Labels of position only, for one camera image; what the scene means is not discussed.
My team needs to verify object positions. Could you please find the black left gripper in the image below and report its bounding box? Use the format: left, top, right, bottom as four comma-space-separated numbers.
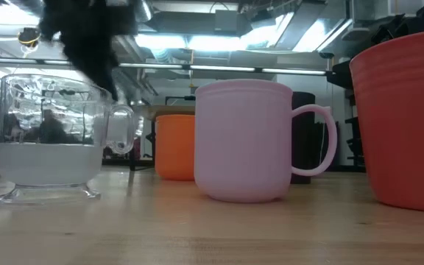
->
38, 0, 139, 102

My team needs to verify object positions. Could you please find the clear footed mug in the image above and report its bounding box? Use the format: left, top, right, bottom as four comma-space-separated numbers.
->
0, 73, 136, 209

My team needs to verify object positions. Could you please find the orange plastic mug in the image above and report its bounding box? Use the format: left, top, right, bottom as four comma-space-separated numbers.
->
154, 113, 197, 182

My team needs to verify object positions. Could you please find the pink plastic mug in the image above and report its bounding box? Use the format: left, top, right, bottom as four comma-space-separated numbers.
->
193, 78, 339, 204

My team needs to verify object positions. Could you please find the red-orange ribbed cup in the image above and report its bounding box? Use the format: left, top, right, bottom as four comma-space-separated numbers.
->
348, 28, 424, 213

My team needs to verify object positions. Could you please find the LED light bar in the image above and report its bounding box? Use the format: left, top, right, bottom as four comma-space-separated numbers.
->
0, 56, 333, 77

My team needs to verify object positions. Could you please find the black shelving rack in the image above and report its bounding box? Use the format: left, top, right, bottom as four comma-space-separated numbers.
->
345, 88, 367, 172

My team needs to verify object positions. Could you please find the black yellow hanging cord reel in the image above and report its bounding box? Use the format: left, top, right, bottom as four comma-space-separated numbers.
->
16, 27, 43, 49

